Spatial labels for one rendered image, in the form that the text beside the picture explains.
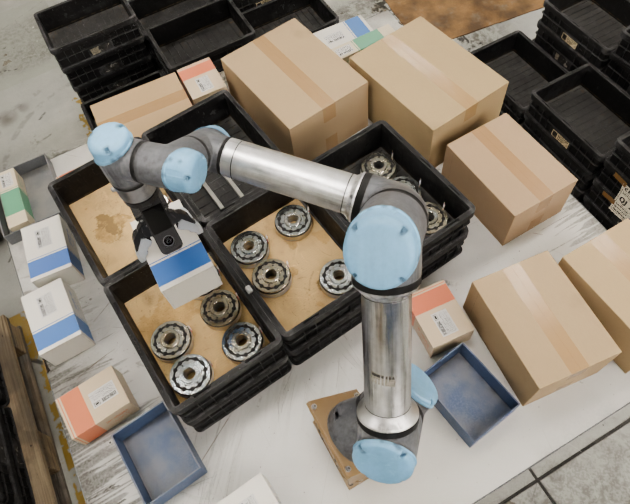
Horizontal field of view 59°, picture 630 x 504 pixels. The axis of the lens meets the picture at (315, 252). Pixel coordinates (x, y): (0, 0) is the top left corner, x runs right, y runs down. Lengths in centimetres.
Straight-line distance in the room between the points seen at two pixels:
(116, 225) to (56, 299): 26
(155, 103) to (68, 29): 117
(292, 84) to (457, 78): 51
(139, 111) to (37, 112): 161
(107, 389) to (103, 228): 47
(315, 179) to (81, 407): 90
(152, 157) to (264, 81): 92
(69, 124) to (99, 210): 160
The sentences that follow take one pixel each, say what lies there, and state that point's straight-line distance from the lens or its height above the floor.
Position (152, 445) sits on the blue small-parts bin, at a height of 70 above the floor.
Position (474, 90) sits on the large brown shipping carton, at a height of 90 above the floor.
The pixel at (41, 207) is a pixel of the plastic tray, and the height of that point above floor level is 70.
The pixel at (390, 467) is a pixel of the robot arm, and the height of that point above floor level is 108.
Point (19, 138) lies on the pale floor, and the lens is 341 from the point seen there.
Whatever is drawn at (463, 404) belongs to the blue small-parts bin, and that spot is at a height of 70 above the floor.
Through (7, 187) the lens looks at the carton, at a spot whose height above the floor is 76.
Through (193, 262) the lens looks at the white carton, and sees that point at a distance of 121.
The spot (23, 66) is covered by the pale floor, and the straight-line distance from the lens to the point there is 382.
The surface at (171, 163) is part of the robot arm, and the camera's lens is 96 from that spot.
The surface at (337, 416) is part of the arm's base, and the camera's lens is 131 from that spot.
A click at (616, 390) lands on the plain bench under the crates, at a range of 164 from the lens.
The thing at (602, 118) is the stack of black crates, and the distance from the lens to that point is 257.
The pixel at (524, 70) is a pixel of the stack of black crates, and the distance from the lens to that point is 285.
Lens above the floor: 215
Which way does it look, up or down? 60 degrees down
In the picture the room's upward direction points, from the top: 9 degrees counter-clockwise
